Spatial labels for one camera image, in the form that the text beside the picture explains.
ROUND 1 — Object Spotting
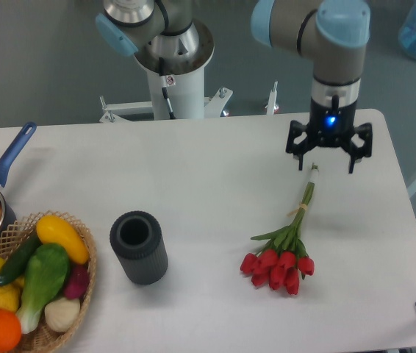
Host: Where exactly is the woven wicker basket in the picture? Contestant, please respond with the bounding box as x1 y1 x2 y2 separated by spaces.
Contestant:
0 211 97 352

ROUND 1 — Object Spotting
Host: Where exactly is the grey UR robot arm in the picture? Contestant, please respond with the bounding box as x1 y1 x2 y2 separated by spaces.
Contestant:
95 1 373 163

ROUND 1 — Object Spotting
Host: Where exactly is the purple red radish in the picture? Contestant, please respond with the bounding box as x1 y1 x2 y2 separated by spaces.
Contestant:
62 265 90 299

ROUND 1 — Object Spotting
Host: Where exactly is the white garlic bulb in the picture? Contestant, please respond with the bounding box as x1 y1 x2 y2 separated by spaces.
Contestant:
44 297 80 332

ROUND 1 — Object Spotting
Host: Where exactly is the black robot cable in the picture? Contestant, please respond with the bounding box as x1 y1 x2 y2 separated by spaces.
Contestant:
157 57 176 121

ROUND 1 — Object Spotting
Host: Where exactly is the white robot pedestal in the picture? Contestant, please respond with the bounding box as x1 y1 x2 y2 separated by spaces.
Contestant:
99 63 233 123

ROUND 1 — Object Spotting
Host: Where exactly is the orange fruit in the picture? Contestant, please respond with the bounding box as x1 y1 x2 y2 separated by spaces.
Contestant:
0 310 22 352

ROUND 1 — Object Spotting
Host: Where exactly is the dark grey ribbed vase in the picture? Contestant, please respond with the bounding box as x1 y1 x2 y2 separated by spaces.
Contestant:
110 210 168 285

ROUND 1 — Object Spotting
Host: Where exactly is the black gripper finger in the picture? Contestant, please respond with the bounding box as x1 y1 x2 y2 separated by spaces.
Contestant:
340 123 373 174
285 120 318 171

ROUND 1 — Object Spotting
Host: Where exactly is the yellow squash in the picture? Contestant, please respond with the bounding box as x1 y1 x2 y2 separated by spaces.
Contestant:
36 215 90 265

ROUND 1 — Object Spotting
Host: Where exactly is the dark green cucumber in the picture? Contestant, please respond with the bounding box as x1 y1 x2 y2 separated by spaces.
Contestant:
0 233 42 287

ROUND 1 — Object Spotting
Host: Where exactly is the green bok choy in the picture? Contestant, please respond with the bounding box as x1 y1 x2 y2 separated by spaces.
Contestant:
16 243 70 335

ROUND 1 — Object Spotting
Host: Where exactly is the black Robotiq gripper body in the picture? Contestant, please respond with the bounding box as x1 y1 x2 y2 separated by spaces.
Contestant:
306 99 357 148

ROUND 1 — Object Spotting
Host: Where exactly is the red tulip bouquet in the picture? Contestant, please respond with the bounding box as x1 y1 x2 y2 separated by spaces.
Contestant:
240 164 319 296

